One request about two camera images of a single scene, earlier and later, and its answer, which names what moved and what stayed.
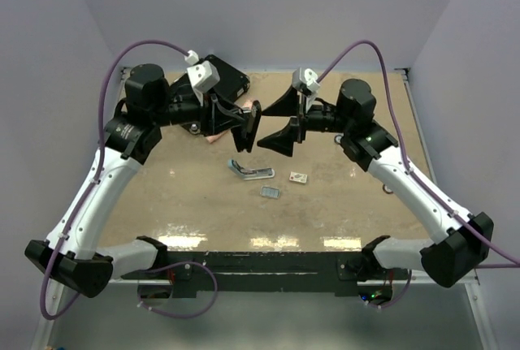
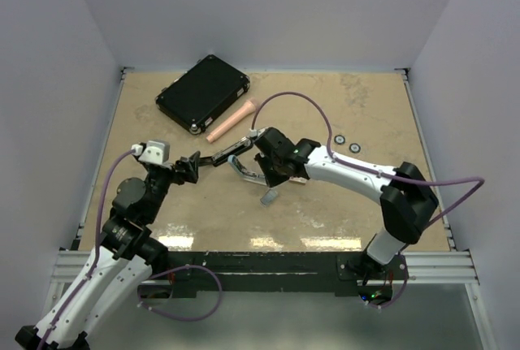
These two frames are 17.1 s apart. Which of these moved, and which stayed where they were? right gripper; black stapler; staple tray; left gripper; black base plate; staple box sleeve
Moved: right gripper; black stapler; staple tray; left gripper
Stayed: black base plate; staple box sleeve
